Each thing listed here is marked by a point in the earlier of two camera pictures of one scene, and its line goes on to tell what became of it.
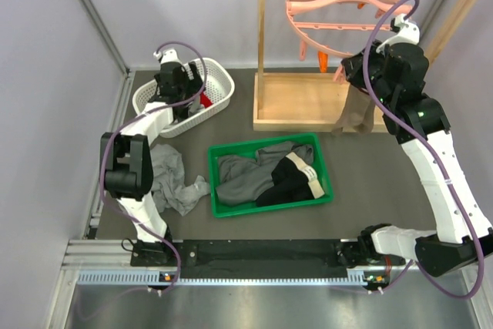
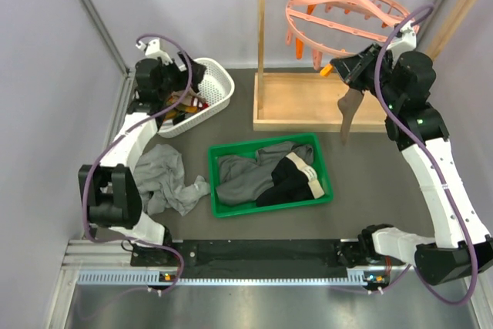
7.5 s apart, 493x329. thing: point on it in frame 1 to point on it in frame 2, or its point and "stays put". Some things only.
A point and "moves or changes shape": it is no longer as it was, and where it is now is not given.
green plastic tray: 249,149 stays put
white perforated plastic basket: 219,86 stays put
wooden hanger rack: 306,101 stays put
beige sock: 355,110 moves or changes shape
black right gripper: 352,68 stays put
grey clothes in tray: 241,179 stays put
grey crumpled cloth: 169,188 stays put
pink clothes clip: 303,51 to 317,57
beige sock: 367,124 to 347,105
